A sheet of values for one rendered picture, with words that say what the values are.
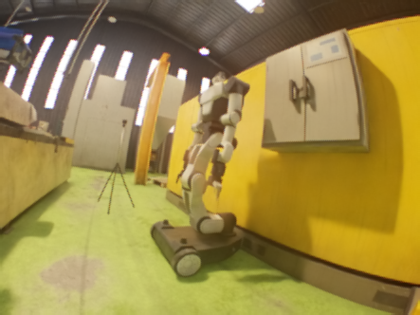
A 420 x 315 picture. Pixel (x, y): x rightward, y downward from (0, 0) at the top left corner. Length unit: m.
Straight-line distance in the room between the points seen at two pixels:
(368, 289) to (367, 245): 0.29
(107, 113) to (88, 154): 1.71
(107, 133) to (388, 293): 7.53
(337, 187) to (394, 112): 0.60
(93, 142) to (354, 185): 7.12
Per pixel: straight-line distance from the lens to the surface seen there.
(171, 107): 9.13
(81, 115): 7.37
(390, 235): 1.18
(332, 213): 1.21
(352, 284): 1.29
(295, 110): 1.16
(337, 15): 10.41
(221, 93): 1.31
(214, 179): 1.08
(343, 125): 1.00
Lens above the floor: 0.71
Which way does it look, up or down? 4 degrees up
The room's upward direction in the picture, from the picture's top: 8 degrees clockwise
